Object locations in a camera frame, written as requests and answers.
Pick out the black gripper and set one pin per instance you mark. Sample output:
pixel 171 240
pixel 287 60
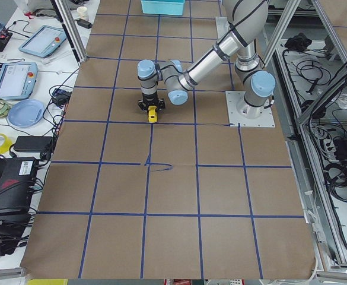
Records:
pixel 149 97

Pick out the yellow beetle toy car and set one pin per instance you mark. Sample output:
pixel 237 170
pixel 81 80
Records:
pixel 152 114

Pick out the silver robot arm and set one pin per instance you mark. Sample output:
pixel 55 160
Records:
pixel 246 20

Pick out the light blue plastic bin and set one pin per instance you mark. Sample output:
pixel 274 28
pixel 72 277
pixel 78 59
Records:
pixel 163 7

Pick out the brown paper table mat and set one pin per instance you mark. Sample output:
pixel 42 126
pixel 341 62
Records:
pixel 187 197

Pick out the white paper cup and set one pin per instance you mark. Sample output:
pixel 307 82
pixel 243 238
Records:
pixel 83 13

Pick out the upper teach pendant tablet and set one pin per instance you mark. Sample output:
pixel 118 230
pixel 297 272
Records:
pixel 44 41

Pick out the teach pendant tablet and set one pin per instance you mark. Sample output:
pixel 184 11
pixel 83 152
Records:
pixel 17 80
pixel 44 41

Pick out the light blue plate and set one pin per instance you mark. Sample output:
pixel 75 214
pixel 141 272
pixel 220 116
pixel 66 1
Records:
pixel 26 113

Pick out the black power adapter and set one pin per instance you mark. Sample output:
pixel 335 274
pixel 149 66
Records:
pixel 32 144

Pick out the lower teach pendant tablet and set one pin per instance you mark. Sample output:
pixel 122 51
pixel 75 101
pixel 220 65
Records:
pixel 17 80

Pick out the black red computer box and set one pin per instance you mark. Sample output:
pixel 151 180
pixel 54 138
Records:
pixel 17 177

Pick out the aluminium frame post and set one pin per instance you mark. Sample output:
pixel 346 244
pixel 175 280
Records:
pixel 66 19

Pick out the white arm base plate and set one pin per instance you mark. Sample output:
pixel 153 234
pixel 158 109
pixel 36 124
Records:
pixel 240 114

